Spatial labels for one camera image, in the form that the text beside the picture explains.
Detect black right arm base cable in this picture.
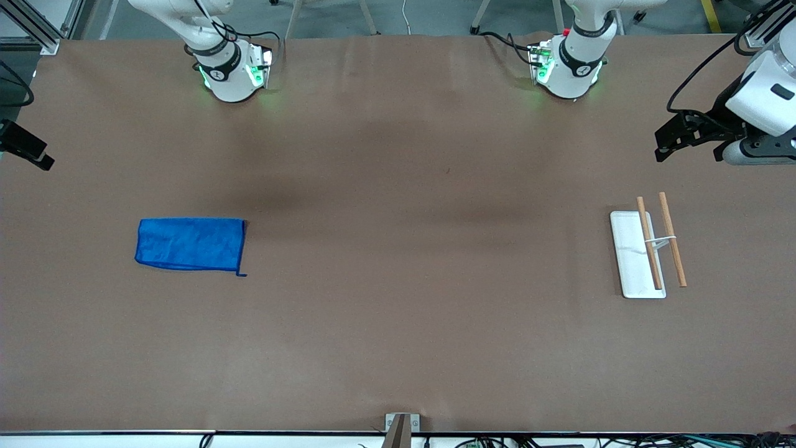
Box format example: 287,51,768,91
215,22,284,60

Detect black arm base cable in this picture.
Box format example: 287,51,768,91
480,30,539,66
215,22,284,60

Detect grey metal stand legs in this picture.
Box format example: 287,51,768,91
283,0,380,39
470,0,567,35

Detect black left arm base cable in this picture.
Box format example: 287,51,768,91
480,30,539,66

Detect tangled cable bundle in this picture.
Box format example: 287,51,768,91
454,432,796,448

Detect blue microfibre towel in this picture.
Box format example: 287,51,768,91
134,217,248,278

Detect aluminium frame profile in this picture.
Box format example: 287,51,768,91
0,0,85,55
743,0,796,49

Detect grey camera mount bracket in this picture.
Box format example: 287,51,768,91
381,413,421,448

